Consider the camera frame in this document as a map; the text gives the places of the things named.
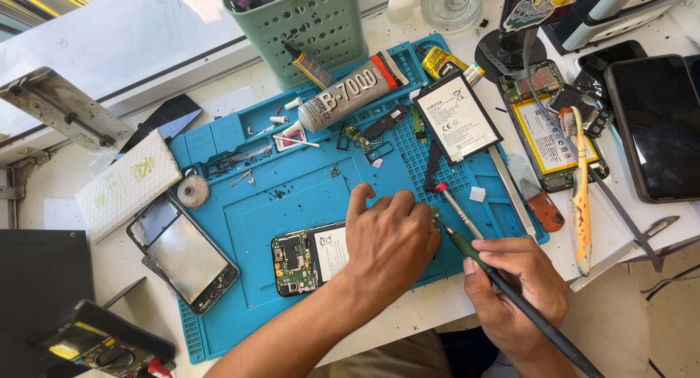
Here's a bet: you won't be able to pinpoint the person's left hand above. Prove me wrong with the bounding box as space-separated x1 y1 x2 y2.
345 182 442 298

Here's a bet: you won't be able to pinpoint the pink white card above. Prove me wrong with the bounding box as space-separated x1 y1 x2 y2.
273 129 307 153

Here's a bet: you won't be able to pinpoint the black phone cover part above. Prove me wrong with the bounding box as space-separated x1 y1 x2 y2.
549 85 614 139

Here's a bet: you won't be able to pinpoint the white bubble envelope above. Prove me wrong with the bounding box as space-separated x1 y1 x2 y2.
74 129 183 245

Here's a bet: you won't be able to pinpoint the white black-edged phone battery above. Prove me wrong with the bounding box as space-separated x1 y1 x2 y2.
411 70 504 166

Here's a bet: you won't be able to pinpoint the black yellow multimeter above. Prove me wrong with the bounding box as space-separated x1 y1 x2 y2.
27 299 177 378

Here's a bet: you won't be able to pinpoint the black phone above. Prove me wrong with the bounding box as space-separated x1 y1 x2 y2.
576 39 649 90

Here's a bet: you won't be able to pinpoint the large grey glue tube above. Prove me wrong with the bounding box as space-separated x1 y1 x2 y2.
281 50 410 139

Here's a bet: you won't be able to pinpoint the white round tape roll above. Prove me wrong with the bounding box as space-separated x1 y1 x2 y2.
176 168 211 210

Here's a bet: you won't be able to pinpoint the black glass screen panel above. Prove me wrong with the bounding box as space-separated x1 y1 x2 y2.
112 93 203 163

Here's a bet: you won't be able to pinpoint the metal clamp fixture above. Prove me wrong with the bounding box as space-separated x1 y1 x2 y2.
0 66 135 152

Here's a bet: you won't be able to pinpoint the black flat case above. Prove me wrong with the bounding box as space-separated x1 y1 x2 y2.
0 229 147 378

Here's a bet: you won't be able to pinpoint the yellow black glue tube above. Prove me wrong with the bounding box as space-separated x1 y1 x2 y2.
415 44 486 87

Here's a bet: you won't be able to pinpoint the grey black machine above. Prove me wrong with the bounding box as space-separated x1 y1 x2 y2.
541 0 700 56

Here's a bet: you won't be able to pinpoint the person's right hand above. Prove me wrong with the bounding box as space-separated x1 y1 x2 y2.
463 236 571 362

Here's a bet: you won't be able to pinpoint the white plastic bottle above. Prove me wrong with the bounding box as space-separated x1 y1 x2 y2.
386 0 415 24

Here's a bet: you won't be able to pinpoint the blue silicone repair mat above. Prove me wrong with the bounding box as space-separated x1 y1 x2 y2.
167 33 551 365

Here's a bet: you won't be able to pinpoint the small copper bracket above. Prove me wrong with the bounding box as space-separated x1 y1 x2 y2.
229 168 257 188

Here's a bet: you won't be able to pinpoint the grey cable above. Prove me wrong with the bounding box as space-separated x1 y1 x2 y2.
522 30 576 145

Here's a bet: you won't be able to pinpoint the metal scalpel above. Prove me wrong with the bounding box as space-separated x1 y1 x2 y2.
569 215 681 293

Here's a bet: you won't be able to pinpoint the silver screwdriver with red cap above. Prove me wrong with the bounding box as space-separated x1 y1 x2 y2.
433 182 485 241

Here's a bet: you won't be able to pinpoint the narrow green circuit board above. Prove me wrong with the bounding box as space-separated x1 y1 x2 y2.
411 105 428 144

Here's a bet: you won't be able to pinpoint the black curved plastic strip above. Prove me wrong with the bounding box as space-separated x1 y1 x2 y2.
423 140 443 192

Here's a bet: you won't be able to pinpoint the black cable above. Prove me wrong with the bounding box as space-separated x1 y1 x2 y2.
639 273 700 303

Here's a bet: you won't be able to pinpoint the charging board with flex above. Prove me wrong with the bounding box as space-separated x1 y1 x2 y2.
343 123 374 152

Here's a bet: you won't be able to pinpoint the brown handled scraper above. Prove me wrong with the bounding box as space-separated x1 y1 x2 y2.
519 178 565 233

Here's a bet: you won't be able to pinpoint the yellow stained toothbrush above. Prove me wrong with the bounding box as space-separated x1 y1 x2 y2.
558 106 594 277

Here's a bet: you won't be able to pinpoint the green perforated plastic basket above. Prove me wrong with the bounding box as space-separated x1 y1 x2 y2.
218 0 370 90

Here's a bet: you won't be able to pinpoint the phone in brown case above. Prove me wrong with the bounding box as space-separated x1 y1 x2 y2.
604 54 700 204

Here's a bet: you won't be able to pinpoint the sticker covered black board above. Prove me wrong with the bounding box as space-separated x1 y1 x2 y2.
499 0 586 35

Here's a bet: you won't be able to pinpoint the clear glass bottle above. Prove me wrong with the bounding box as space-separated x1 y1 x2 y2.
420 0 483 32

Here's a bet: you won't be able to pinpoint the black metal tweezers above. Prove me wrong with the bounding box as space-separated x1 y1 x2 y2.
587 167 663 273

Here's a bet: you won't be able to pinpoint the opened phone with white battery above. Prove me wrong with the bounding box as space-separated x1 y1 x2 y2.
271 221 351 298

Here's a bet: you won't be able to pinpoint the black round stand base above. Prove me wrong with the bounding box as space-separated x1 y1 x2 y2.
474 28 548 84

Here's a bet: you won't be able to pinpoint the green black soldering iron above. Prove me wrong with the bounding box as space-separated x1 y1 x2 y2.
437 219 606 378

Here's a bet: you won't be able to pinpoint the silver phone frame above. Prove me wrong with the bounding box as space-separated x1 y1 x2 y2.
126 194 241 317

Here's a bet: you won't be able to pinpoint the flat metal spudger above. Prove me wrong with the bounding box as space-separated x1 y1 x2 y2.
488 144 537 240

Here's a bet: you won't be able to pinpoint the white cotton swab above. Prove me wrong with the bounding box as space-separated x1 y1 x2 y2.
271 134 321 148

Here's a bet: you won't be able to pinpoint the small clear glue tube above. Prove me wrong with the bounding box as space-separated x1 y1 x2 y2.
281 40 338 90

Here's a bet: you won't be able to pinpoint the opened phone with yellow battery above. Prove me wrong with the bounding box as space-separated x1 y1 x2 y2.
496 59 611 193

